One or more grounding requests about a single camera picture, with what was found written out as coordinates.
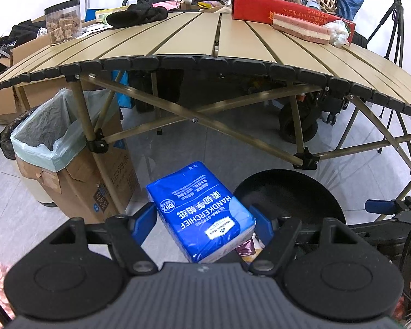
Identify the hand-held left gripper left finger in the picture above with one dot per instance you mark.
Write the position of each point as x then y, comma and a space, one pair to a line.
144, 222

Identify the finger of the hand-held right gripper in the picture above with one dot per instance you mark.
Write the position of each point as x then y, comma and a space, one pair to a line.
380, 207

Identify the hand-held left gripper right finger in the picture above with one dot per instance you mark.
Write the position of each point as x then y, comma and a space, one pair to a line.
264, 228

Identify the blue tissue pack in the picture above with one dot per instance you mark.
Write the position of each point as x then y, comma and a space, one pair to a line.
198, 212

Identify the black round pan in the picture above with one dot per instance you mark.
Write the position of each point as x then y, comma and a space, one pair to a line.
287, 198

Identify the cardboard bin carton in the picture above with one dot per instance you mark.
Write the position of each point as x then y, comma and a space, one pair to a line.
89, 185

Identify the beige bucket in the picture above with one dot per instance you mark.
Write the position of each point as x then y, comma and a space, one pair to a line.
41, 192

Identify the blue box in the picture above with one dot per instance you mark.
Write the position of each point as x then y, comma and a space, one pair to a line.
123, 89

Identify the black plastic bag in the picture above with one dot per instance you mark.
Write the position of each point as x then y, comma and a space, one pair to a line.
7, 137

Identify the crumpled clear plastic bag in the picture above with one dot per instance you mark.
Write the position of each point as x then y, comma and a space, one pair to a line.
337, 32

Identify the black tripod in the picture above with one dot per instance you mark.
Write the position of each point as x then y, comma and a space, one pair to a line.
395, 24

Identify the tan slatted folding table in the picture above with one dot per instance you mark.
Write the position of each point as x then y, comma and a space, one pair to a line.
178, 37

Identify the pink layered sponge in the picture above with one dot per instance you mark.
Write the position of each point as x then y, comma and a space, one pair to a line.
301, 29

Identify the large brown cardboard box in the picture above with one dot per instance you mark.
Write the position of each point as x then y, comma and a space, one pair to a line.
30, 53

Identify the black cloth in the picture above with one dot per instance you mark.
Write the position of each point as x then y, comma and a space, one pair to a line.
137, 15

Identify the pale yellow box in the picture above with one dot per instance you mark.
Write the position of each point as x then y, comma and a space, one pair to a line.
104, 14

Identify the blue water bottle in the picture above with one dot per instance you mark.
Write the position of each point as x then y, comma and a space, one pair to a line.
313, 4

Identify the clear jar with black lid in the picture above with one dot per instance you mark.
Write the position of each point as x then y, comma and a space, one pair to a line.
63, 24

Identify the pink packet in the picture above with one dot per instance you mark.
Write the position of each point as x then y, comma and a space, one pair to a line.
164, 5

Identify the red cardboard box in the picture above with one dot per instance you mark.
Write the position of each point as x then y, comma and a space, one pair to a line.
253, 7

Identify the black clothes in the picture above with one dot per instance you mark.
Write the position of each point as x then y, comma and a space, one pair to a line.
24, 31

